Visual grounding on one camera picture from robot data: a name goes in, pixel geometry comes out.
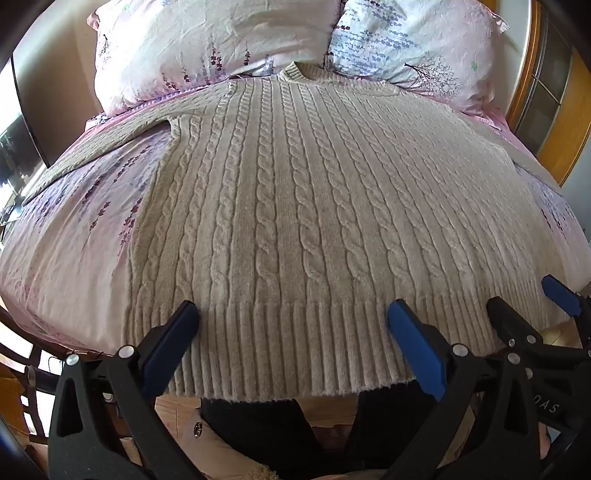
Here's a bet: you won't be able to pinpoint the pink floral bed sheet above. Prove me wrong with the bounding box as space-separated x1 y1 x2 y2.
0 88 591 356

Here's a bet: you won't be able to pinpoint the beige cable-knit sweater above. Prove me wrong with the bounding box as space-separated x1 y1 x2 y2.
21 62 573 400

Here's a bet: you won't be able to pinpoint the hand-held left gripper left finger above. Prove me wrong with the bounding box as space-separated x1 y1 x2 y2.
47 300 201 480

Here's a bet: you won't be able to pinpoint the wooden sliding door frame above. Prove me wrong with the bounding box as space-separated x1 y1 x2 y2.
505 0 587 188

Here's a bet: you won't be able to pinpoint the person's black pants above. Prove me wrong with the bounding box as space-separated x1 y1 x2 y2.
201 381 444 480

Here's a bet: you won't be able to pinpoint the black monitor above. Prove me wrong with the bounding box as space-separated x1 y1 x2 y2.
0 55 51 195

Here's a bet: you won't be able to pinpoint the tree print floral pillow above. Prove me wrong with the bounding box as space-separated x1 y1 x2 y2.
325 0 511 114

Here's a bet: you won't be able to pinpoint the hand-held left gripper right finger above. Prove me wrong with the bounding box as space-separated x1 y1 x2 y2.
386 299 542 480

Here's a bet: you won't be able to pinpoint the dark wooden chair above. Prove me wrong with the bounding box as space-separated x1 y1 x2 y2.
0 305 121 462

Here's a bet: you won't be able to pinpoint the pink floral pillow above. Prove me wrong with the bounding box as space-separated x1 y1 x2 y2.
88 0 345 116

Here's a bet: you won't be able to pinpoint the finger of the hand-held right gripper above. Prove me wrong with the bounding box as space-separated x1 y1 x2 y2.
486 296 546 355
541 274 591 356

